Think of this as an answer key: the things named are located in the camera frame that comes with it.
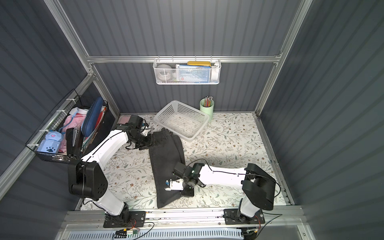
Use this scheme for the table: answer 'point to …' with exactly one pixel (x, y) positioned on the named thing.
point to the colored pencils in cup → (207, 101)
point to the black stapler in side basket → (72, 137)
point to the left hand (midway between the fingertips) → (154, 145)
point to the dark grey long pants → (167, 152)
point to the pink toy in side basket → (73, 121)
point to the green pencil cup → (209, 110)
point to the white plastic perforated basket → (186, 122)
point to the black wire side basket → (72, 104)
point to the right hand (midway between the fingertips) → (184, 187)
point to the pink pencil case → (124, 119)
